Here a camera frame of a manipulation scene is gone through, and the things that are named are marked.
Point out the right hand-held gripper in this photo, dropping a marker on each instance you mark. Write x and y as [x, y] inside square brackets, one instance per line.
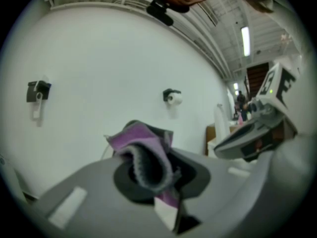
[267, 113]

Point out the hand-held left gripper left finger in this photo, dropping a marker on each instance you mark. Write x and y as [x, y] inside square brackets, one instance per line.
[123, 185]

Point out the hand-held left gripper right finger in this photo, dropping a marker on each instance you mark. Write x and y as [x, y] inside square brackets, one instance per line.
[195, 180]

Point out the purple and grey cleaning cloth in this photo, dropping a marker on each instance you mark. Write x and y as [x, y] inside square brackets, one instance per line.
[148, 152]

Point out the full toilet paper roll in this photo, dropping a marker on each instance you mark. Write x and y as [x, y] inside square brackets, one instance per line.
[176, 99]

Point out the nearly empty toilet paper roll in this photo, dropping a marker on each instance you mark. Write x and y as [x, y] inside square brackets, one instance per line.
[38, 105]

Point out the pink bottle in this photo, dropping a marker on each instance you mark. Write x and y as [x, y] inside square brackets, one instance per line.
[240, 120]

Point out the dark brown door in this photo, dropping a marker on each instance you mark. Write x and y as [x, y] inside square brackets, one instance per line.
[257, 80]

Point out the plain cardboard box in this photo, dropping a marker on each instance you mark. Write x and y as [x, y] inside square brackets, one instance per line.
[210, 137]

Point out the long ceiling light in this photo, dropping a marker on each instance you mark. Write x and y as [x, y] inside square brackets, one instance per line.
[245, 41]

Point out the black paper holder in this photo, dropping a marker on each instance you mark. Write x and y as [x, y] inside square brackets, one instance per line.
[32, 90]
[169, 92]

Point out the black head-mounted camera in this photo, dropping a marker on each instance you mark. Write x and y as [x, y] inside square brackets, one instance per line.
[161, 14]

